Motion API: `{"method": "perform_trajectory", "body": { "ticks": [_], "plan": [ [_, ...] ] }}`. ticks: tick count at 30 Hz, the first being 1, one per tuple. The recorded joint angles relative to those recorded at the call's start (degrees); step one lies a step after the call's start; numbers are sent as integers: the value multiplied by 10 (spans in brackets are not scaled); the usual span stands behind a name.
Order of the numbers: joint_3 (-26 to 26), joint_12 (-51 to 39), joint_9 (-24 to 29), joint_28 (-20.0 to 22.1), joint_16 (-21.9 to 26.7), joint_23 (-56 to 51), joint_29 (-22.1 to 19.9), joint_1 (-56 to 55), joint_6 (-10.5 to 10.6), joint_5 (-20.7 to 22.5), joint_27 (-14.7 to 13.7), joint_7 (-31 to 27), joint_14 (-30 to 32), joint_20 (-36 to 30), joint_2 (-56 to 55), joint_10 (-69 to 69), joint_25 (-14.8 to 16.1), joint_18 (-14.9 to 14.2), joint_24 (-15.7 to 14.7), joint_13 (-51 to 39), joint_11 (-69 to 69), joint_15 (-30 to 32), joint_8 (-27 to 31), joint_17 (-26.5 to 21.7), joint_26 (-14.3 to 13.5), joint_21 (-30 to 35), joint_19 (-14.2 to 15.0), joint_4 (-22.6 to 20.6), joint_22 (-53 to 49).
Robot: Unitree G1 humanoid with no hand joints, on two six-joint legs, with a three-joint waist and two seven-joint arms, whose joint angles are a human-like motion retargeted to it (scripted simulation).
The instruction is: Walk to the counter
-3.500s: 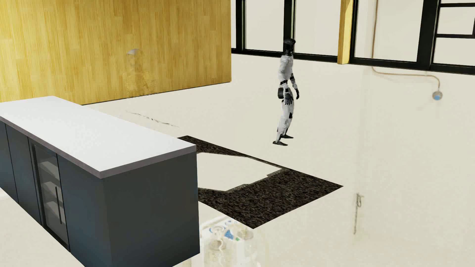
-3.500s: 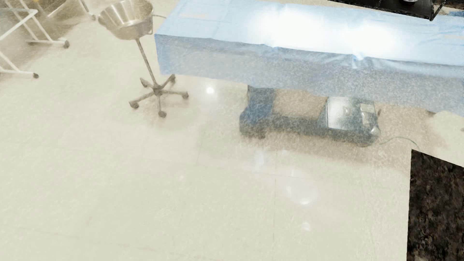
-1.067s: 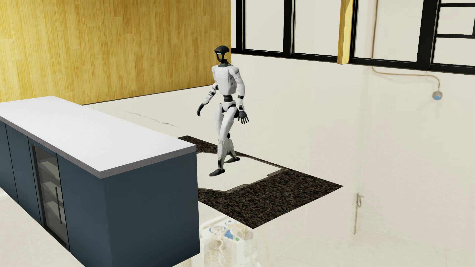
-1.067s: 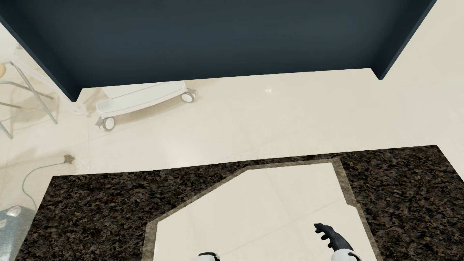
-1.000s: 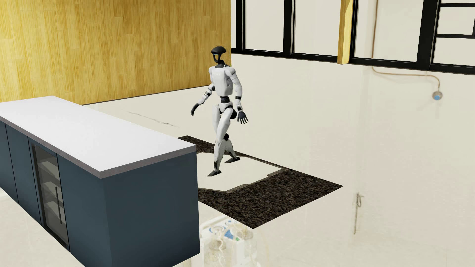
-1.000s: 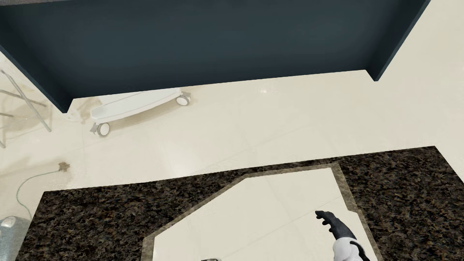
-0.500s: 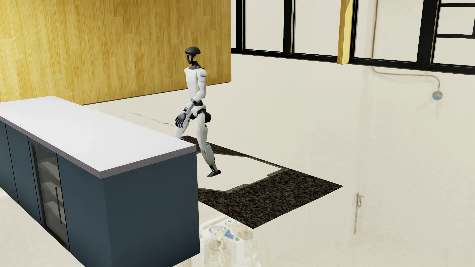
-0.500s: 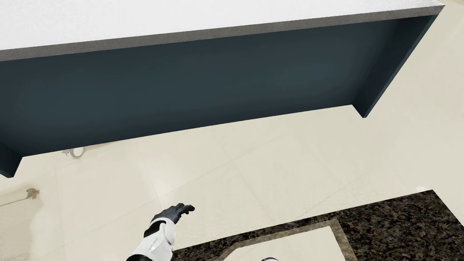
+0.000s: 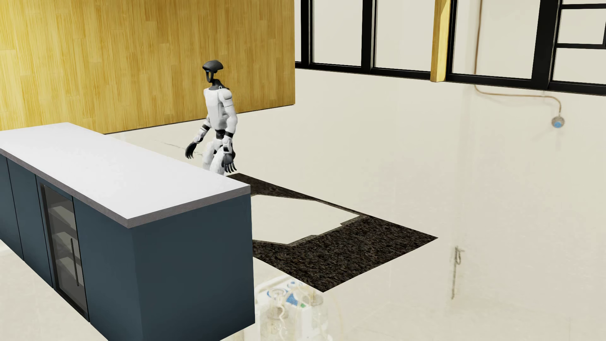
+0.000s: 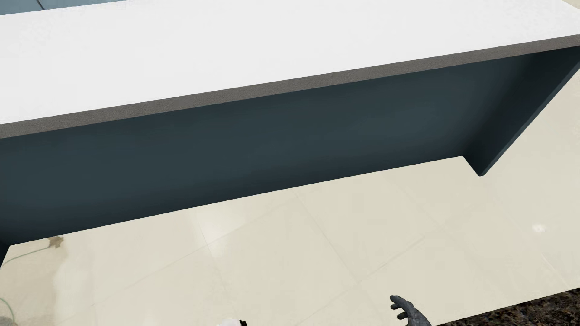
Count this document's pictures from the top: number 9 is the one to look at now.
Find black robot head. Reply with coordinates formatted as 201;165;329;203
202;60;224;85

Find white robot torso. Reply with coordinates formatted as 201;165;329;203
204;84;234;132

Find dark blue counter white top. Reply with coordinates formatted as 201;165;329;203
0;122;257;341

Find thin grey faucet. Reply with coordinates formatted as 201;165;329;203
451;246;465;300

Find black window frame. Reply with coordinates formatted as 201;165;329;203
295;0;606;96

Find wooden post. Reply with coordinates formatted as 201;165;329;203
430;0;452;83

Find clear glass bottles cluster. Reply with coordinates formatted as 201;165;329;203
256;278;333;341

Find white robot legs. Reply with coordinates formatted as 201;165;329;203
202;130;229;176

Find dark granite countertop slab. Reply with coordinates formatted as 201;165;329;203
227;173;438;293

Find glass door cooler cabinet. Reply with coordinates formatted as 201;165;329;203
40;183;90;320

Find beige wall cable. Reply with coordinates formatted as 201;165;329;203
473;0;563;118

